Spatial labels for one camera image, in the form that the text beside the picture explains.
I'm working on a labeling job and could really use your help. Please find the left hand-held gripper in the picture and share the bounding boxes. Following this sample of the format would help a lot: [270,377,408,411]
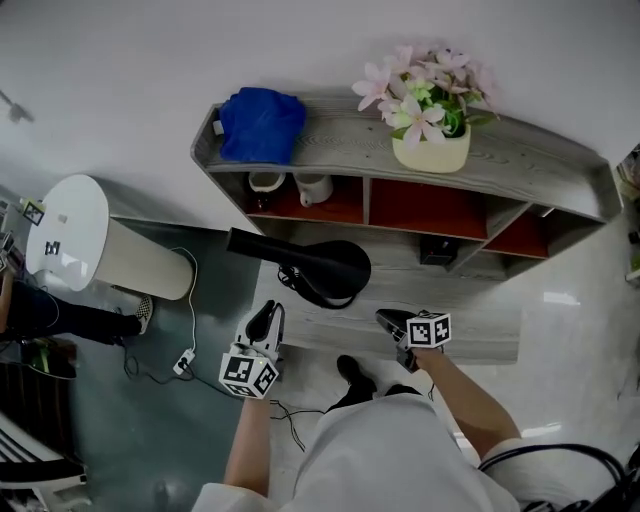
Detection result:
[218,299,286,401]

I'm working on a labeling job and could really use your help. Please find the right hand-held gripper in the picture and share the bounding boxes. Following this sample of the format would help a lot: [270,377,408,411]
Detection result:
[375,308,452,375]

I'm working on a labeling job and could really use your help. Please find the person's left forearm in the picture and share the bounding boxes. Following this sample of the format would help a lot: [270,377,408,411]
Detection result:
[222,397,274,499]

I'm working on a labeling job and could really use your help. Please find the person's right forearm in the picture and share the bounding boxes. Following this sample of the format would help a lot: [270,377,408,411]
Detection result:
[415,347,524,459]

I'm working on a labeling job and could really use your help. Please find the grey wooden shelf desk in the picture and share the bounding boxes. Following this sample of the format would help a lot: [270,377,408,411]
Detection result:
[190,92,625,366]

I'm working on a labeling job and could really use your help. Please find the person's black shoe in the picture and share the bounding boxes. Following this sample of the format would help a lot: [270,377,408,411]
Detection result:
[337,354,379,401]

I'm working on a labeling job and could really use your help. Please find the person's black trousers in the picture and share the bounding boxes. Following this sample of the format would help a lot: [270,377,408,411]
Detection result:
[324,382,424,414]

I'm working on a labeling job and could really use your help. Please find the small black box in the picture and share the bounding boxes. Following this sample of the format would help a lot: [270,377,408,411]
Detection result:
[418,237,459,266]

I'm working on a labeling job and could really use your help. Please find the white power strip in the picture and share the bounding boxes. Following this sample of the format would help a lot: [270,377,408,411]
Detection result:
[172,349,197,376]

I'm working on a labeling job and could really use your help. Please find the white mug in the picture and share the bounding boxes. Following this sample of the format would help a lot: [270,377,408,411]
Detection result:
[293,172,335,208]

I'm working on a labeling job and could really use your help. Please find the person's white shirt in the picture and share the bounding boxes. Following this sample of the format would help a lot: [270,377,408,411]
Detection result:
[192,392,640,512]

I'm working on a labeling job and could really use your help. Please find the pink flowers in white pot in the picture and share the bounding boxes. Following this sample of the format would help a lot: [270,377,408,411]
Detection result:
[351,44,501,175]

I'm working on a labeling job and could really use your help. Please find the blue cloth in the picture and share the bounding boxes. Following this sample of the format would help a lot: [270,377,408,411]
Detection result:
[213,87,308,165]

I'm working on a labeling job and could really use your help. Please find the white round table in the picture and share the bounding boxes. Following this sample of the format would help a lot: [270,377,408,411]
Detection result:
[25,173,196,301]

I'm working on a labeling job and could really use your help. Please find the black white striped object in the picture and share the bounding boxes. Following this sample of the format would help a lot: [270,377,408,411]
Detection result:
[0,414,89,512]

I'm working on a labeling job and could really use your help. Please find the white power cable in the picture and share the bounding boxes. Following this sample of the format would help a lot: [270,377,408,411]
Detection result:
[169,247,200,354]

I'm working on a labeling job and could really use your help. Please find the black floor cable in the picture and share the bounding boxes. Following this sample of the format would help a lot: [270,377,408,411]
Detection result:
[122,344,326,454]

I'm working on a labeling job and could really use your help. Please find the black cable bundle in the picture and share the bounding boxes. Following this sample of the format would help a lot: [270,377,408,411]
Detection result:
[477,442,640,512]

